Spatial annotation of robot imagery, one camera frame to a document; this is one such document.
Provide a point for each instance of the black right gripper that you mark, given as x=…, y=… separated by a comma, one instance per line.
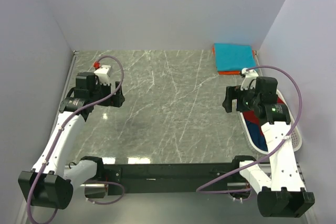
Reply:
x=235, y=92

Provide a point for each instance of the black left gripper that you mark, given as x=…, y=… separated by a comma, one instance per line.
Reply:
x=116, y=100

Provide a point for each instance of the red t shirt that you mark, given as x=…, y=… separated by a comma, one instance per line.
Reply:
x=268, y=113

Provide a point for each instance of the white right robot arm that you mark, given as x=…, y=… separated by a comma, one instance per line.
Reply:
x=283, y=193

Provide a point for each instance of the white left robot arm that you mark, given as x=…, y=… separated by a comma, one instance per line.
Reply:
x=48, y=184

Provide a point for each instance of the folded orange t shirt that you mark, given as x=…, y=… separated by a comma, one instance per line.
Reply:
x=228, y=72

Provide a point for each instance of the navy blue t shirt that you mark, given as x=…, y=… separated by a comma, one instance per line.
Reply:
x=254, y=127

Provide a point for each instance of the folded turquoise t shirt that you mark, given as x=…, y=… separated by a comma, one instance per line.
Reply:
x=233, y=56

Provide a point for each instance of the white plastic laundry basket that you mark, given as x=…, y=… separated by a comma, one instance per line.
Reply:
x=295, y=137

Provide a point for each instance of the black base crossbar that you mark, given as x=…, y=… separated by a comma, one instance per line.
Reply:
x=162, y=178

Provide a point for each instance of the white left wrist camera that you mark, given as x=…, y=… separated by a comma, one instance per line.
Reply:
x=103, y=72

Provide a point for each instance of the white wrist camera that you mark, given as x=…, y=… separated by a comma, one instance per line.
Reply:
x=249, y=76
x=103, y=72

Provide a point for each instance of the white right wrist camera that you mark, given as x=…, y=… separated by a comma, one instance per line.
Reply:
x=249, y=76

